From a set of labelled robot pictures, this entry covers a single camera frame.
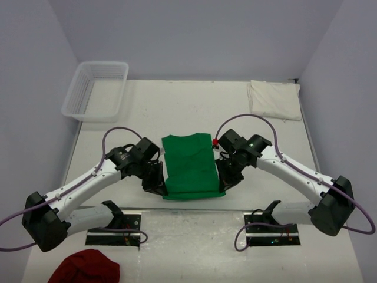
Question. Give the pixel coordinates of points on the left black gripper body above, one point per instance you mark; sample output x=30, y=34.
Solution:
x=151, y=173

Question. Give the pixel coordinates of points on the folded white t shirt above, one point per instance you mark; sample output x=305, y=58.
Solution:
x=274, y=100

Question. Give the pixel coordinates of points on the white plastic basket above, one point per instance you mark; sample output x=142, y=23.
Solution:
x=96, y=92

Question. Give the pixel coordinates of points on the green t shirt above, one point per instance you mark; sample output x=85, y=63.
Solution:
x=191, y=168

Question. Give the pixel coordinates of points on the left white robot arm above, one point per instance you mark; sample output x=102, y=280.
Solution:
x=51, y=218

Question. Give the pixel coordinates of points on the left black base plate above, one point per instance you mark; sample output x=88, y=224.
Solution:
x=129, y=220

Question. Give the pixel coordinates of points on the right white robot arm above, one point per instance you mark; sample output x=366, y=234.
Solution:
x=329, y=201

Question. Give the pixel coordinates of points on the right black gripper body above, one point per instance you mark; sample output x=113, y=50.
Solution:
x=231, y=169

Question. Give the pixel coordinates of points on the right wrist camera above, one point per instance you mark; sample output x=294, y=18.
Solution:
x=215, y=144

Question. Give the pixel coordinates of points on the red t shirt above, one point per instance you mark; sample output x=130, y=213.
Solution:
x=88, y=265

